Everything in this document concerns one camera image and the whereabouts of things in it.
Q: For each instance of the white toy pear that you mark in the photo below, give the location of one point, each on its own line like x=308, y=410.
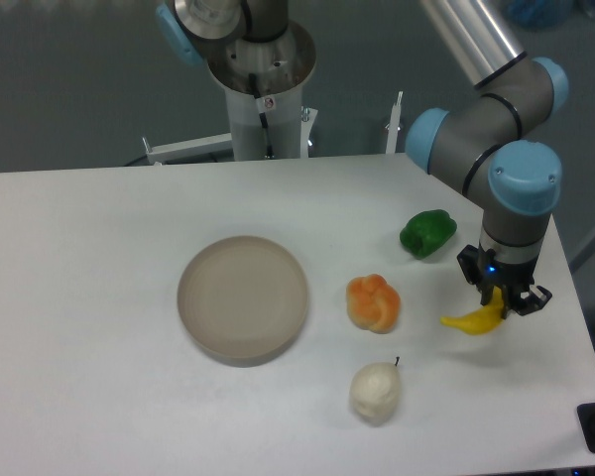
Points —
x=375, y=391

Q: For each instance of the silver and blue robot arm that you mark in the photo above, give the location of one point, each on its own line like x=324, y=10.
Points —
x=480, y=152

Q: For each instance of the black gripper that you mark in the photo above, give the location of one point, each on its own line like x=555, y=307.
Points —
x=509, y=268

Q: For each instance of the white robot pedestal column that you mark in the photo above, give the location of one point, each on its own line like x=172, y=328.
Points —
x=263, y=84

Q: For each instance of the beige round plate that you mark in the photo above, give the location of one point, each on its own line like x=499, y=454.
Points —
x=243, y=300

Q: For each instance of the white metal bracket right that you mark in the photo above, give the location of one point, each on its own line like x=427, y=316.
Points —
x=394, y=126

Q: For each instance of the white metal bracket left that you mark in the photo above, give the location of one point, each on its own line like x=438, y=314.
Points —
x=189, y=151

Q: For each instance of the white metal bracket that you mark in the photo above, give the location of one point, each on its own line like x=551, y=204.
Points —
x=189, y=151
x=394, y=126

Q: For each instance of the orange knotted bread roll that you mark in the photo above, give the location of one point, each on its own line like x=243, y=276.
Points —
x=372, y=303

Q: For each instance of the yellow toy banana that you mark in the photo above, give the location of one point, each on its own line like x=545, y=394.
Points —
x=481, y=321

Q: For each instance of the blue plastic bag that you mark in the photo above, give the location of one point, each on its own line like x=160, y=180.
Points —
x=537, y=15

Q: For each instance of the green toy bell pepper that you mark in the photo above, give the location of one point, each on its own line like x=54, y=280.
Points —
x=427, y=232

